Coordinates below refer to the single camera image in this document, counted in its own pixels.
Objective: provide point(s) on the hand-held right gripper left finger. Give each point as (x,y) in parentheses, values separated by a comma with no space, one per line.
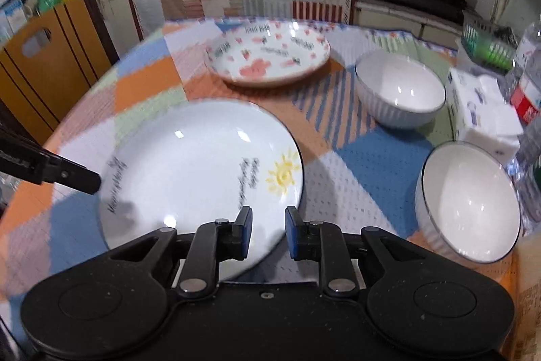
(243,228)

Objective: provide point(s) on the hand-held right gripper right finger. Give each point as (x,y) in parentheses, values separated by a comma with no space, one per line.
(291,232)

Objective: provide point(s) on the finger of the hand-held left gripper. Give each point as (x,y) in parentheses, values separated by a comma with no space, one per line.
(63,173)

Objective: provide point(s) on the white plate with sun print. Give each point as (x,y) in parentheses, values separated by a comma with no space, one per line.
(190,166)

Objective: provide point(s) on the white ribbed bowl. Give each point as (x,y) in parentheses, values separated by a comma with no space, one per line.
(393,84)
(465,196)

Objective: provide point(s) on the pink rabbit print plate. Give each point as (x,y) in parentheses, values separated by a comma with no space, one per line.
(262,48)

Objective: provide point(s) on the patchwork tablecloth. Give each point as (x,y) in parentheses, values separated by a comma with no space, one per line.
(338,158)

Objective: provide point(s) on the wooden chair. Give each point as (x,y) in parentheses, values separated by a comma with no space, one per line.
(46,65)

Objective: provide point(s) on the white tissue pack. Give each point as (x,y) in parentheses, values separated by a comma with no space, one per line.
(477,107)

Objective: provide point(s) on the green plastic basket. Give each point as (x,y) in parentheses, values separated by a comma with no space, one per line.
(486,44)

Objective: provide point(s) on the red label water bottle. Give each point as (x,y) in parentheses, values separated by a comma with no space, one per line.
(527,90)

